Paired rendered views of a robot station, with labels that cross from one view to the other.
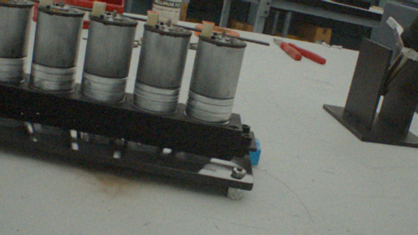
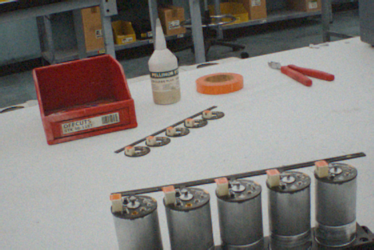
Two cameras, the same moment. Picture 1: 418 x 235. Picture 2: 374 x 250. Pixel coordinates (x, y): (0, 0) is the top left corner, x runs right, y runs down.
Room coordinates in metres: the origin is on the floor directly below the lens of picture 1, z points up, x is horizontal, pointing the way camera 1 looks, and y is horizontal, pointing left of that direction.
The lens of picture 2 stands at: (-0.02, 0.10, 0.95)
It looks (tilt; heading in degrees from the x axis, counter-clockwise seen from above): 19 degrees down; 356
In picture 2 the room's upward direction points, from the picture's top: 6 degrees counter-clockwise
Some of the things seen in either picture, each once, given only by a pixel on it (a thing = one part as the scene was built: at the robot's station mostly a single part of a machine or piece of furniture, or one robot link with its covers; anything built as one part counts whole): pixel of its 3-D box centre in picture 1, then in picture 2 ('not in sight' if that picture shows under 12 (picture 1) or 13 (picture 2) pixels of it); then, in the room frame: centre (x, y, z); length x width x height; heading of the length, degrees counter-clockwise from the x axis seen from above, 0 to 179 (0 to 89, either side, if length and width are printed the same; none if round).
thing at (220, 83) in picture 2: (216, 33); (219, 83); (0.67, 0.01, 0.76); 0.06 x 0.06 x 0.01
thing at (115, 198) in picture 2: not in sight; (118, 202); (0.26, 0.12, 0.82); 0.01 x 0.01 x 0.01; 3
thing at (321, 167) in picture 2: (209, 29); (322, 168); (0.26, 0.01, 0.82); 0.01 x 0.01 x 0.01; 3
